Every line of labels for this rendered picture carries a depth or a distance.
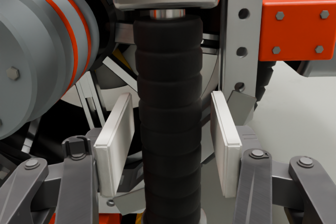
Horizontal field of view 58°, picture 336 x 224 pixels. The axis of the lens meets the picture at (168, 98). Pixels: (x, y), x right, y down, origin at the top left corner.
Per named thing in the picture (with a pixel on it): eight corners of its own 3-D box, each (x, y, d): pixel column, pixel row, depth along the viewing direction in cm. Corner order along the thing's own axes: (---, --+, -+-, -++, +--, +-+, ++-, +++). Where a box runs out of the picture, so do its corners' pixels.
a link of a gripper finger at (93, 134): (89, 211, 13) (21, 211, 13) (113, 149, 18) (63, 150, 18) (84, 182, 12) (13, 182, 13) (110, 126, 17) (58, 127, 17)
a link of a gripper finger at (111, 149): (115, 199, 15) (99, 199, 15) (134, 131, 21) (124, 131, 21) (108, 145, 14) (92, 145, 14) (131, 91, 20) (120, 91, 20)
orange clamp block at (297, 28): (245, 48, 44) (309, 47, 44) (258, 63, 37) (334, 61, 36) (249, -2, 41) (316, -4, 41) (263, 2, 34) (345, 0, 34)
